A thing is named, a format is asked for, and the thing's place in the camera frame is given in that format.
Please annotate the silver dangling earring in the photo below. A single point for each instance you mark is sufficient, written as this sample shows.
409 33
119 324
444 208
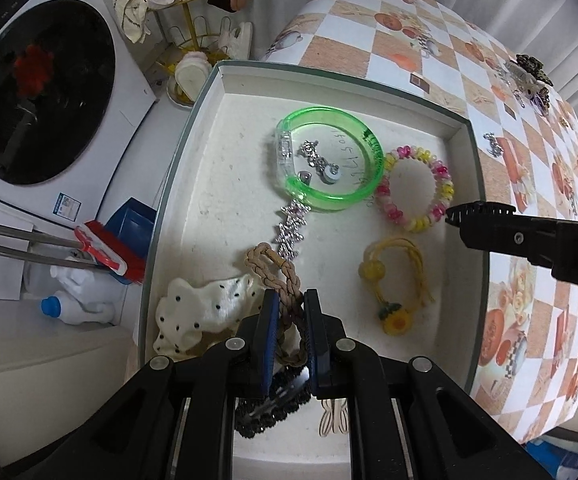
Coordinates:
314 155

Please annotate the green plastic bangle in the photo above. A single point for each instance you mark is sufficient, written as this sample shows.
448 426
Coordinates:
339 200

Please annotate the blue dustpan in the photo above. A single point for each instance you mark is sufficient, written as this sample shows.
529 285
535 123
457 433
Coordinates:
129 220

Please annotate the small silver clip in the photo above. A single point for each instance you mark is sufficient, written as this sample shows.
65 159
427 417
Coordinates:
493 144

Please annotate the blue package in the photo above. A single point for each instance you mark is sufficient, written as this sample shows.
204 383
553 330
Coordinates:
564 460

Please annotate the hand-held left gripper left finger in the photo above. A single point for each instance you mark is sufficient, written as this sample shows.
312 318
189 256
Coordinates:
268 340

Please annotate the white bottle blue cap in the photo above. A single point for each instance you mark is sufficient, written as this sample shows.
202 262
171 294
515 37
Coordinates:
84 305

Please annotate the white slippers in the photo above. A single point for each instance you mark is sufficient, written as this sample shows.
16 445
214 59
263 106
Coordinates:
191 77

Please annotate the black hair clip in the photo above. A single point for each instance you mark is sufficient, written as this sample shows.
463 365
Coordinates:
259 422

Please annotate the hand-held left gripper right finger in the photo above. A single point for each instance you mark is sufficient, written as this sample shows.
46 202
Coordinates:
311 340

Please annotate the white washing machine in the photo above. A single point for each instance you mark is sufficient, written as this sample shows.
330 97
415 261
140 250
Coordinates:
44 85

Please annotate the red brush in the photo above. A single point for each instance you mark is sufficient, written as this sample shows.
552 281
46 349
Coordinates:
96 245

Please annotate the pile of jewelry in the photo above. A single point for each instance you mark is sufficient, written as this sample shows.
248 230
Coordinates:
529 77

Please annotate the cream cloth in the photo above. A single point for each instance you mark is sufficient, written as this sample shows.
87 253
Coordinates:
134 5

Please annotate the cream hair clip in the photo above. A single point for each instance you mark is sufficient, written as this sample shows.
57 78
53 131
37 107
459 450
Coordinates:
333 417

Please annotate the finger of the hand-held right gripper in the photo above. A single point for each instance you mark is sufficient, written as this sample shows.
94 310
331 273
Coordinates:
494 230

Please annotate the cream polka dot scrunchie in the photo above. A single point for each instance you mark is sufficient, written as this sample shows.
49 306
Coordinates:
194 310

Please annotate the checkered tablecloth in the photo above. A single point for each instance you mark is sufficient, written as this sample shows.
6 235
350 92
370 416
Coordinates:
339 55

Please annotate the silver rhinestone hair clip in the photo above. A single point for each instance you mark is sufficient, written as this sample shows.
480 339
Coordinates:
289 232

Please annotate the white jewelry tray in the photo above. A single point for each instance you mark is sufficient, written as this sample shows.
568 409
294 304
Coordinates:
229 220

